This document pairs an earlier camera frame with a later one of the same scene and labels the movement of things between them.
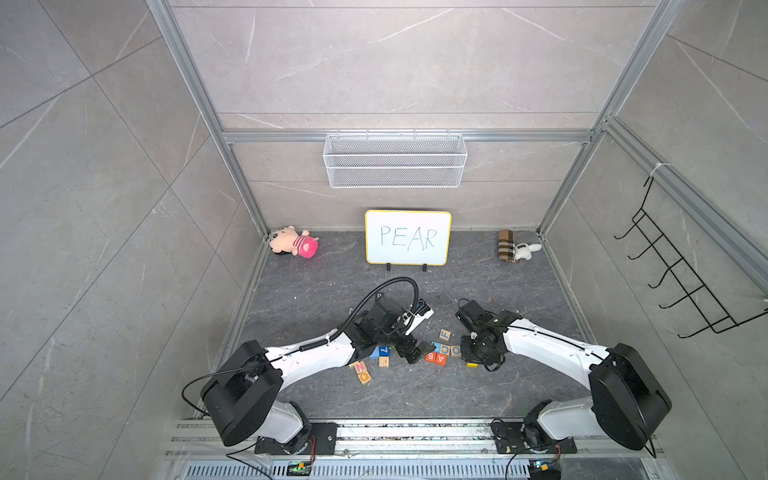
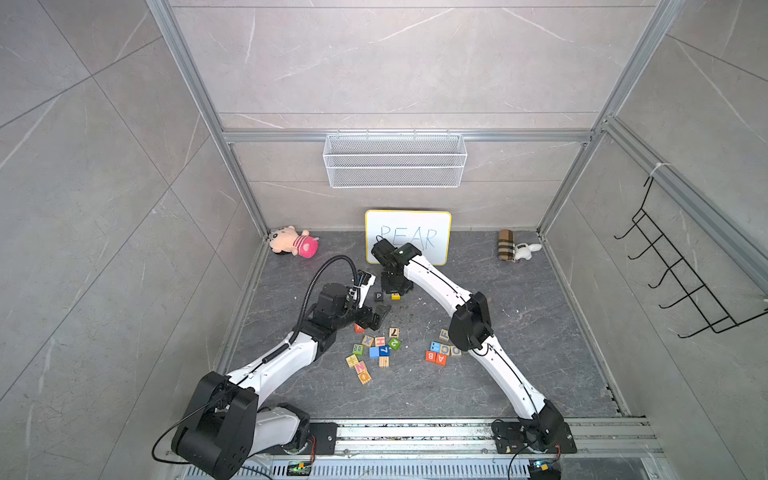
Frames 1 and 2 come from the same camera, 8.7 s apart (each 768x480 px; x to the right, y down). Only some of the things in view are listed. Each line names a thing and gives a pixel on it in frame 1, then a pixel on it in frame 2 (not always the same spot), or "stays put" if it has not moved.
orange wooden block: x=364 y=377 stays put
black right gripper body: x=473 y=350 to x=391 y=285
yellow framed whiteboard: x=402 y=237 stays put
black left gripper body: x=406 y=345 to x=361 y=317
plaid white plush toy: x=509 y=251 stays put
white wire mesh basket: x=395 y=161 stays put
